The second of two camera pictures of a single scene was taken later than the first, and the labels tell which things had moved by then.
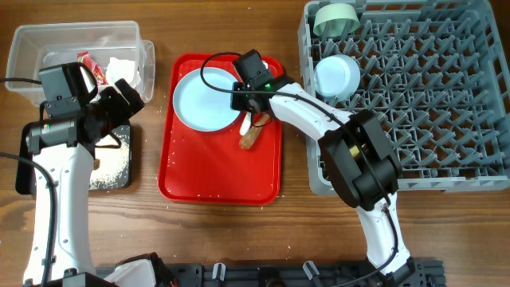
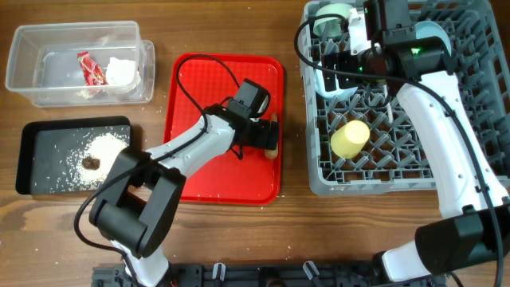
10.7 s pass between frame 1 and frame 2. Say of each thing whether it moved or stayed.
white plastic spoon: moved
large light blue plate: moved
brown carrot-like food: moved
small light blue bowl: stayed
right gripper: moved
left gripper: moved
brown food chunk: stayed
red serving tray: stayed
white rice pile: stayed
